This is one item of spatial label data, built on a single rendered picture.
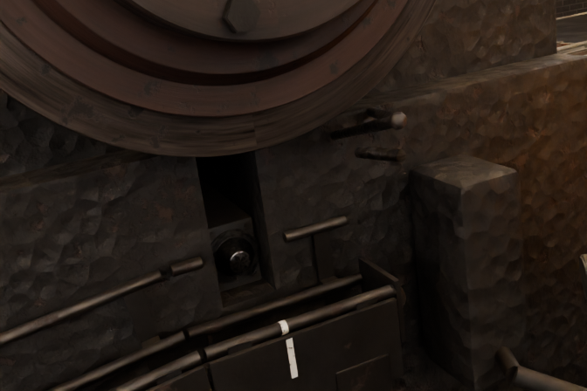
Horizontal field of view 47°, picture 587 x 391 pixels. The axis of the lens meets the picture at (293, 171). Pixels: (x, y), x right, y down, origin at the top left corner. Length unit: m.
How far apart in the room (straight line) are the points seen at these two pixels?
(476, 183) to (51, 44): 0.41
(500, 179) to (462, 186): 0.04
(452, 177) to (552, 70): 0.23
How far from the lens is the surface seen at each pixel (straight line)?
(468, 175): 0.70
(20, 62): 0.53
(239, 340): 0.62
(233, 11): 0.46
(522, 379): 0.75
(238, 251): 0.71
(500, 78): 0.82
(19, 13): 0.51
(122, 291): 0.67
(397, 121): 0.52
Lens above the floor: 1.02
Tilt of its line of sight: 16 degrees down
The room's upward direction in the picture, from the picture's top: 8 degrees counter-clockwise
